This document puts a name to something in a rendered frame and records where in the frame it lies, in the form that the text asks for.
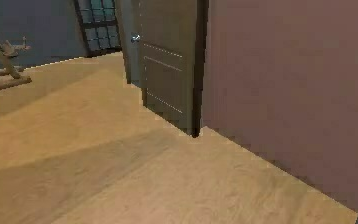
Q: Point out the silver round door knob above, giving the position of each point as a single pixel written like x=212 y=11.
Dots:
x=135 y=38

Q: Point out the dark framed grid window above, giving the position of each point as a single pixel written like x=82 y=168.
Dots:
x=98 y=26

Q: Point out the grey-brown room door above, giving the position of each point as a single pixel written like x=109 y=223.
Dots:
x=167 y=66

